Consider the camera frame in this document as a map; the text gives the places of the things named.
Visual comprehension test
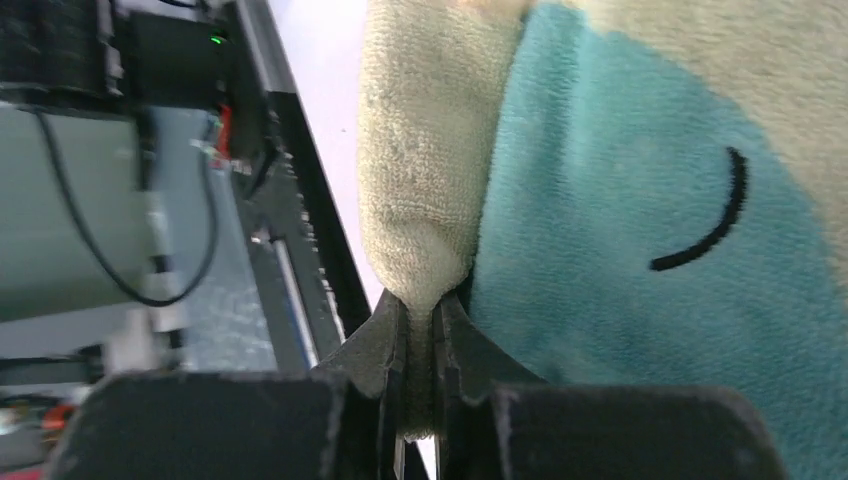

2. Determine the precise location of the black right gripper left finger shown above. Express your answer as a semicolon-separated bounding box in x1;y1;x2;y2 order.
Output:
316;290;408;479

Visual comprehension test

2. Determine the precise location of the left controller board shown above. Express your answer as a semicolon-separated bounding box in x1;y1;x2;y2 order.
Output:
184;23;264;176

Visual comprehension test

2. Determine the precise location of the teal towel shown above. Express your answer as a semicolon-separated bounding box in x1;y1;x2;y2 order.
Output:
358;1;847;479

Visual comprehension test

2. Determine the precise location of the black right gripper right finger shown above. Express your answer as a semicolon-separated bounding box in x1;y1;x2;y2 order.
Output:
432;292;543;480

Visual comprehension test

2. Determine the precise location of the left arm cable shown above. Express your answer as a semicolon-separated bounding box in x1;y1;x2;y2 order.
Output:
26;109;220;309

